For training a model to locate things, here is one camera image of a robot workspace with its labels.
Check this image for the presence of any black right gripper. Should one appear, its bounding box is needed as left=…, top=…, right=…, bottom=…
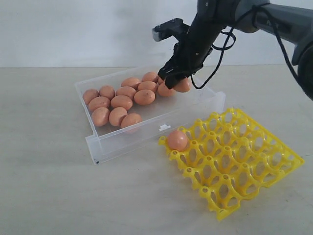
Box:
left=157, top=0, right=235, bottom=89

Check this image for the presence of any brown egg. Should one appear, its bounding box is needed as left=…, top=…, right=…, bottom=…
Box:
left=167, top=130, right=188, bottom=151
left=99, top=85, right=115, bottom=100
left=88, top=96, right=111, bottom=112
left=137, top=81, right=158, bottom=93
left=157, top=77, right=164, bottom=85
left=121, top=77, right=141, bottom=90
left=134, top=89, right=156, bottom=106
left=141, top=71, right=158, bottom=83
left=91, top=107, right=110, bottom=127
left=83, top=89, right=99, bottom=105
left=109, top=107, right=128, bottom=127
left=111, top=95, right=133, bottom=110
left=116, top=86, right=136, bottom=100
left=120, top=113, right=142, bottom=129
left=174, top=78, right=191, bottom=93

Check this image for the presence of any clear plastic bin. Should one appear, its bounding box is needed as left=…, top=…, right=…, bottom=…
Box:
left=74, top=66, right=226, bottom=165

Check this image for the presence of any yellow plastic egg tray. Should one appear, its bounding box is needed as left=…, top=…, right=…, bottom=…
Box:
left=158, top=108, right=305, bottom=220

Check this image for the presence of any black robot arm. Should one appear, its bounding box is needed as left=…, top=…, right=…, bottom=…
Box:
left=152, top=0, right=313, bottom=98

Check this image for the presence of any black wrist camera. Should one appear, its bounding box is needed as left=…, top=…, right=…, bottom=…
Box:
left=152, top=18, right=189, bottom=42

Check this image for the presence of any black cable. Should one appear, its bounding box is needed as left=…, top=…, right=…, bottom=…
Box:
left=189, top=4, right=313, bottom=91

